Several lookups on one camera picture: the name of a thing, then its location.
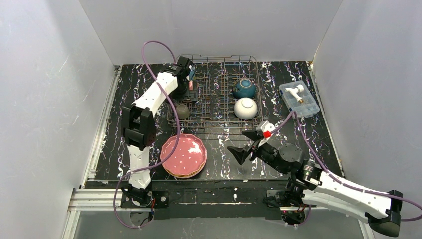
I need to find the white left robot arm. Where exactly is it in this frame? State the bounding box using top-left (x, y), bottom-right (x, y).
top-left (121, 56), bottom-right (195, 194)

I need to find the teal bowl beige inside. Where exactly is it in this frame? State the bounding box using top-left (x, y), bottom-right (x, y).
top-left (232, 78), bottom-right (256, 99)

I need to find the pink polka dot plate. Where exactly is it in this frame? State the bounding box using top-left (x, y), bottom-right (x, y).
top-left (160, 133), bottom-right (207, 178)

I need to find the grey wire dish rack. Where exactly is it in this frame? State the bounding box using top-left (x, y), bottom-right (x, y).
top-left (178, 54), bottom-right (265, 129)

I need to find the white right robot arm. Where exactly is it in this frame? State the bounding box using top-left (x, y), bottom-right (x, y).
top-left (227, 130), bottom-right (403, 237)

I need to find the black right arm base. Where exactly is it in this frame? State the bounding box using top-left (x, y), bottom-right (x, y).
top-left (263, 176), bottom-right (321, 227)

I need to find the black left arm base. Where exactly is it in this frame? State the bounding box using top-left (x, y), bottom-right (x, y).
top-left (120, 185), bottom-right (170, 226)

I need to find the small grey cup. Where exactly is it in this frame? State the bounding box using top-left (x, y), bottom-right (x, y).
top-left (176, 104), bottom-right (190, 120)

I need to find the white bowl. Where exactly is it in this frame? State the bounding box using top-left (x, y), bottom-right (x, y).
top-left (234, 98), bottom-right (258, 120)

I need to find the blue handled mug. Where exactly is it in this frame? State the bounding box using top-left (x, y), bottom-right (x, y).
top-left (188, 65), bottom-right (195, 80)

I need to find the white pipe fitting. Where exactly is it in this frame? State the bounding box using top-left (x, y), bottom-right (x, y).
top-left (285, 85), bottom-right (304, 103)

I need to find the clear plastic parts box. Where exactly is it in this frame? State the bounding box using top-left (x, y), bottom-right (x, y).
top-left (279, 80), bottom-right (320, 118)

